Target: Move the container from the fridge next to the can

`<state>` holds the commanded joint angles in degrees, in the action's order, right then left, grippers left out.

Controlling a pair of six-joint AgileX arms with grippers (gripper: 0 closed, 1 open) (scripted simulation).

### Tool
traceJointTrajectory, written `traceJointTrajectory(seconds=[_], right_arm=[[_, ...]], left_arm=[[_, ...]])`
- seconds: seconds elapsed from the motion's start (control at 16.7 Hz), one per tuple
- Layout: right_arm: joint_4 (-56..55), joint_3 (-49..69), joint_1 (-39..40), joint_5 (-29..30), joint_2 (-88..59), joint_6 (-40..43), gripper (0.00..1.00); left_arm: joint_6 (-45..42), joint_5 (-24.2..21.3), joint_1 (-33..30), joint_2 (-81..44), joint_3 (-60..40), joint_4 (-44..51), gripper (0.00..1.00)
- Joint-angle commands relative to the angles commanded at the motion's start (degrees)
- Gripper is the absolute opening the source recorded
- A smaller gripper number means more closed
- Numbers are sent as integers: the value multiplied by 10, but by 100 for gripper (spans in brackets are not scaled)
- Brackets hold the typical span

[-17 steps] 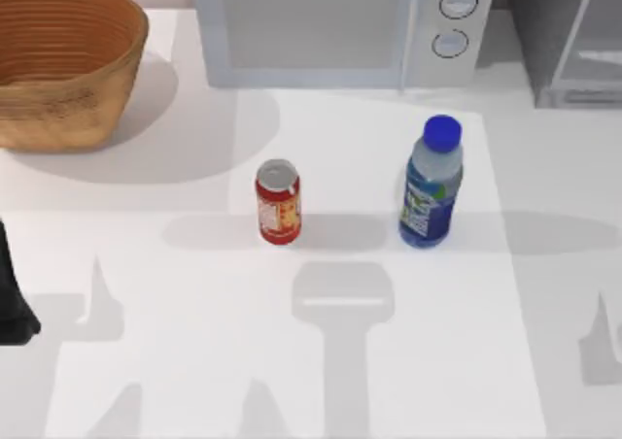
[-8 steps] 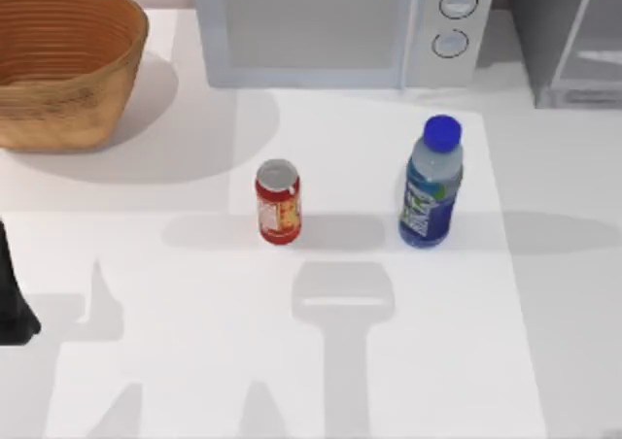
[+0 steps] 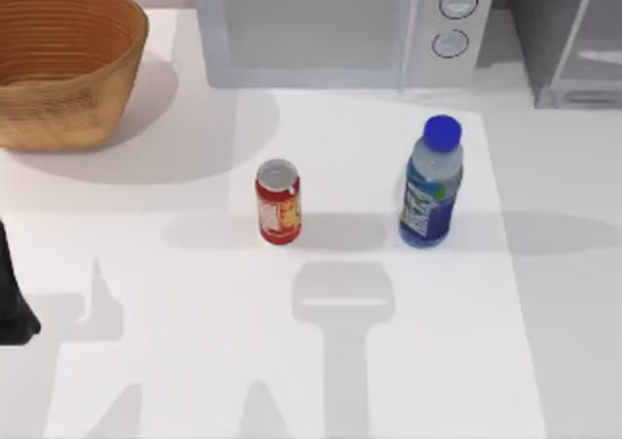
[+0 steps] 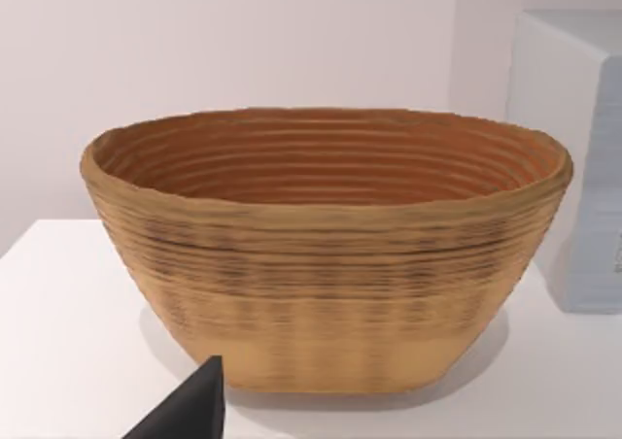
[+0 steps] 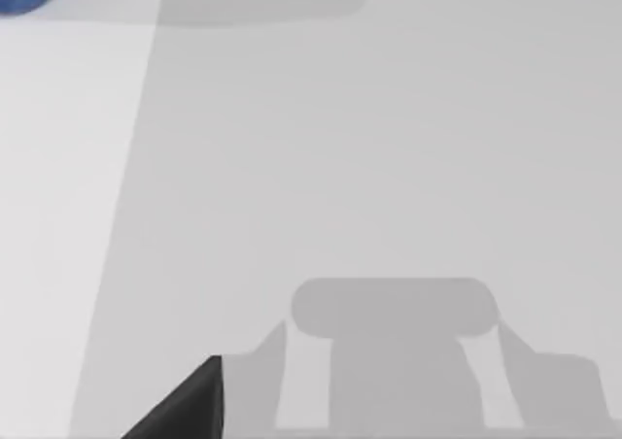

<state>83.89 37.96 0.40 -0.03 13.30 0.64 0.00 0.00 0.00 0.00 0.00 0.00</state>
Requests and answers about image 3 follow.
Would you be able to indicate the pale microwave oven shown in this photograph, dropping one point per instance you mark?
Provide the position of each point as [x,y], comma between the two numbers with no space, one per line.
[311,31]

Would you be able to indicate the round microwave knob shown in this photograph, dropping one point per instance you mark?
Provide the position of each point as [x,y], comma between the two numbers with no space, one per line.
[450,43]
[458,3]

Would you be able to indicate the brown woven basket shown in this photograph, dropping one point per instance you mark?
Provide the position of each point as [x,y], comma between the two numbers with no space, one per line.
[63,94]

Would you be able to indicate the grey cabinet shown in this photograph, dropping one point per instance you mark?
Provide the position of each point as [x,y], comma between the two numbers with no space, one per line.
[549,36]

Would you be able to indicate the blue bottle with blue cap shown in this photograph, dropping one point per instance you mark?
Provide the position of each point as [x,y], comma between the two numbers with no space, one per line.
[430,191]

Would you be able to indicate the red and yellow can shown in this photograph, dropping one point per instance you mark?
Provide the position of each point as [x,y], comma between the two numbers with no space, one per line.
[278,206]

